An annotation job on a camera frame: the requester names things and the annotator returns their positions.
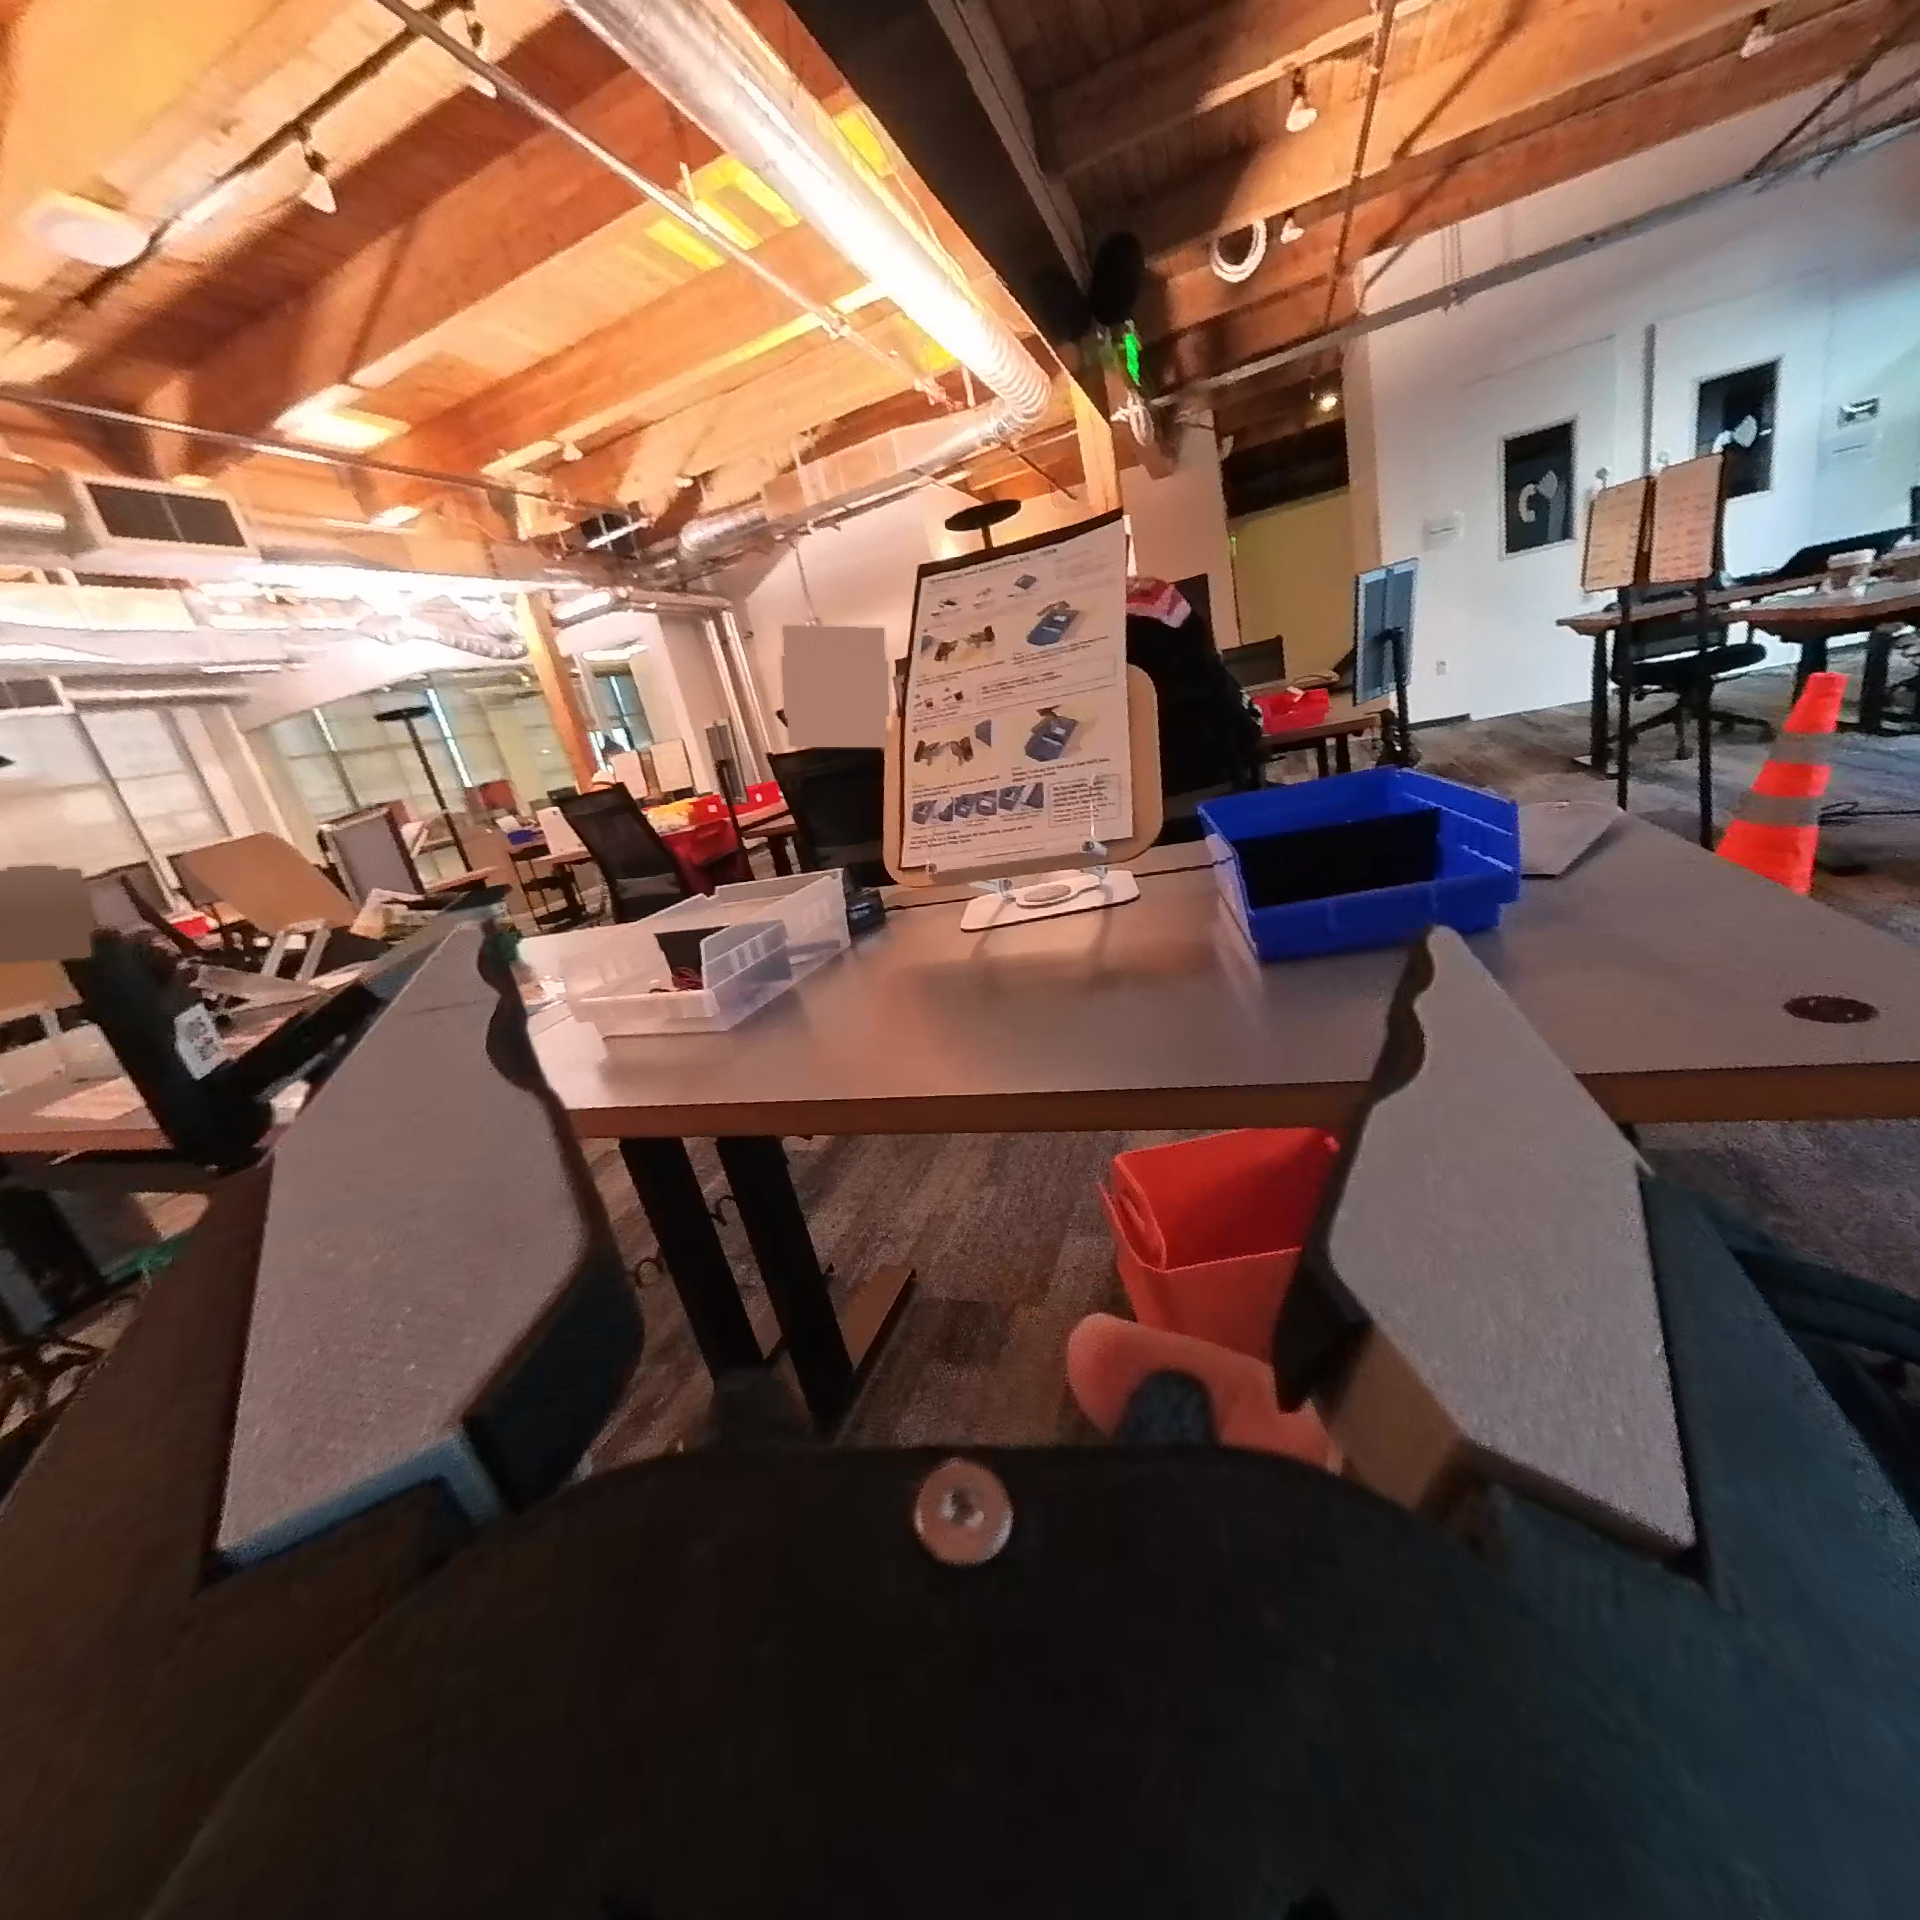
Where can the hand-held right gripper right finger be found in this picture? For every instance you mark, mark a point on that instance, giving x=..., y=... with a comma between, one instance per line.
x=1500, y=1261

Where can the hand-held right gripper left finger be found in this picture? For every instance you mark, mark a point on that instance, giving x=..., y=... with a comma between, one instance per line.
x=405, y=1231

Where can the clear plastic box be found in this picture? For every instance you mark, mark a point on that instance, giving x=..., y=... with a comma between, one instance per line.
x=780, y=909

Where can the person's right hand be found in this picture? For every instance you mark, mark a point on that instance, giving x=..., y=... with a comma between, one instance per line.
x=1245, y=1401

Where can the brown cardboard panel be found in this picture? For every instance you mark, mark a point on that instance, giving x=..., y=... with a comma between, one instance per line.
x=263, y=885

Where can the orange plastic bin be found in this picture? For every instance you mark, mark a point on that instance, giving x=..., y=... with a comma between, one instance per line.
x=1215, y=1214

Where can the blue plastic bin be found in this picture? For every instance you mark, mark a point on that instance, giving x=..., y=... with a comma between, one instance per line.
x=1350, y=916

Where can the black desk leg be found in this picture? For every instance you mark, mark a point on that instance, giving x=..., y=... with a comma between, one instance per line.
x=780, y=1277

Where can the grey flat pad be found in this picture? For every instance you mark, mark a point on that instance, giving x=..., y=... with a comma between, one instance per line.
x=1570, y=839

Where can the black floor lamp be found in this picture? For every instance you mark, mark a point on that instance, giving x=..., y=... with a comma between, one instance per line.
x=983, y=518
x=398, y=717

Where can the black mesh office chair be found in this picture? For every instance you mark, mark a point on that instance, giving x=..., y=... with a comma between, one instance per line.
x=623, y=848

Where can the red storage bin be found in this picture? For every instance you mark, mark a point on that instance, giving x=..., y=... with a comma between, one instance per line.
x=706, y=848

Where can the orange traffic cone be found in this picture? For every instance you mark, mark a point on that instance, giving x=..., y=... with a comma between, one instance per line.
x=1787, y=797

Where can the black screen device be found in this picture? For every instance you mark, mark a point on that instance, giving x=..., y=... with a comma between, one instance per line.
x=867, y=909

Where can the ceiling air vent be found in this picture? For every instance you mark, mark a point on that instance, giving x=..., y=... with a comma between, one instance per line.
x=166, y=514

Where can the small red bin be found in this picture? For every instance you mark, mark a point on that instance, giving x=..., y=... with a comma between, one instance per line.
x=1293, y=713

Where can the instruction sheet on wooden stand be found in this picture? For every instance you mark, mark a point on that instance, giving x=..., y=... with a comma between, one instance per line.
x=1145, y=750

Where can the black draped jacket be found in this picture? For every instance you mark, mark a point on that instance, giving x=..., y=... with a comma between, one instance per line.
x=1185, y=721

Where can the computer monitor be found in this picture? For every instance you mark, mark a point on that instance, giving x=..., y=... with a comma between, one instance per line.
x=1388, y=629

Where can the wooden office desk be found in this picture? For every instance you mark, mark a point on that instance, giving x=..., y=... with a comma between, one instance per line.
x=1799, y=608

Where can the wooden document stand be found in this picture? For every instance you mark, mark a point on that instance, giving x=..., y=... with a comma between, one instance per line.
x=1689, y=518
x=1618, y=536

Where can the printed instruction sheet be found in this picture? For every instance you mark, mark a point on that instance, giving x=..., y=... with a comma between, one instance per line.
x=1013, y=690

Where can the green exit sign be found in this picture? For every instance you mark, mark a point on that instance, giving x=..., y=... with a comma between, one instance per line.
x=1133, y=357

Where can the wooden support post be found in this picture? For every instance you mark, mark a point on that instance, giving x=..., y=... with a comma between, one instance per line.
x=559, y=690

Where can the black wall poster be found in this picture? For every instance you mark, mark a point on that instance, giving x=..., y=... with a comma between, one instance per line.
x=1738, y=428
x=1541, y=495

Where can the silver ceiling duct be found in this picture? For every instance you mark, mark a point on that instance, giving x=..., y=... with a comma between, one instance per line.
x=839, y=182

